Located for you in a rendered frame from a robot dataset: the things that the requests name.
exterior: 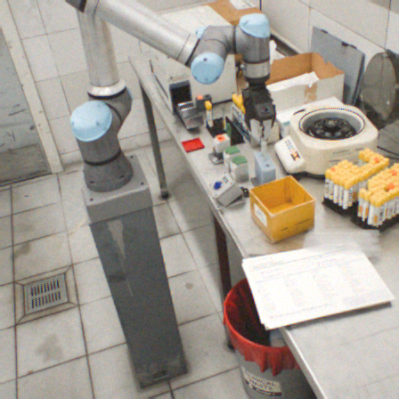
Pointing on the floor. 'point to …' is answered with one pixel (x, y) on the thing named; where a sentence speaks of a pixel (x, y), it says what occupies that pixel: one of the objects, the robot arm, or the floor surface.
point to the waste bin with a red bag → (257, 384)
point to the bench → (327, 365)
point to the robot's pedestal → (141, 293)
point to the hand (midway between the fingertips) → (261, 140)
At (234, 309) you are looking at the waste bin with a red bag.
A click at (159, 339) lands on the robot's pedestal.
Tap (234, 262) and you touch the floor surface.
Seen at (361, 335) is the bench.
